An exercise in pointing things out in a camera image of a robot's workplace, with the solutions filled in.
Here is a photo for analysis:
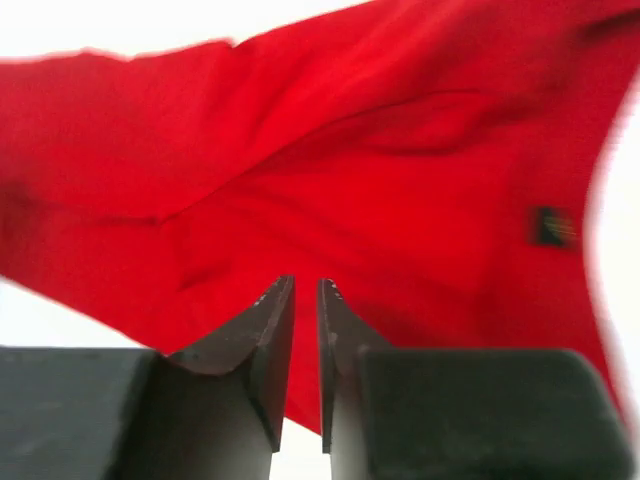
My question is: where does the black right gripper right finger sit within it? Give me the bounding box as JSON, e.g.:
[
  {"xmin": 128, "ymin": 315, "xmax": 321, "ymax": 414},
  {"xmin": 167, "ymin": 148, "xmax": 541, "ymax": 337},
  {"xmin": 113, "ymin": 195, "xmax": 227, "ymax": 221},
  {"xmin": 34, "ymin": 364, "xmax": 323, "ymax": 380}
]
[{"xmin": 317, "ymin": 279, "xmax": 636, "ymax": 479}]

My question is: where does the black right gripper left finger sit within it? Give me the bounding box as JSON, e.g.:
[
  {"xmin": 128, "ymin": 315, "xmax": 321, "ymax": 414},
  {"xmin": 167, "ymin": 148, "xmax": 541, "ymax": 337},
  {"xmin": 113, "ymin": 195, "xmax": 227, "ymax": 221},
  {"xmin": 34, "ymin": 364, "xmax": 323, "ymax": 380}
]
[{"xmin": 1, "ymin": 276, "xmax": 295, "ymax": 480}]

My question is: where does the red t shirt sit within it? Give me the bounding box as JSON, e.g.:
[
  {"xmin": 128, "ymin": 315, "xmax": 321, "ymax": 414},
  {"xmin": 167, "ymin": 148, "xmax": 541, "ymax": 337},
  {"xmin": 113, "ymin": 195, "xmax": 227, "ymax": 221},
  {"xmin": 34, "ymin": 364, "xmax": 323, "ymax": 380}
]
[{"xmin": 1, "ymin": 1, "xmax": 639, "ymax": 430}]

